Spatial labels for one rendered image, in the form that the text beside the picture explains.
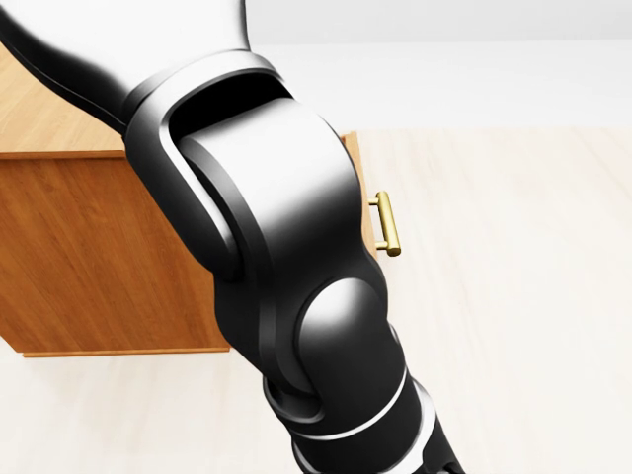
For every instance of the wooden cabinet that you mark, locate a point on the wooden cabinet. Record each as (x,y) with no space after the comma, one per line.
(89,257)

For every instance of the wooden cabinet drawer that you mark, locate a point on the wooden cabinet drawer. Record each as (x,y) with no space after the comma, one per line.
(367,222)

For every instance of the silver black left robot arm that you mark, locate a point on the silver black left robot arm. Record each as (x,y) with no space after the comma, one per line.
(296,207)

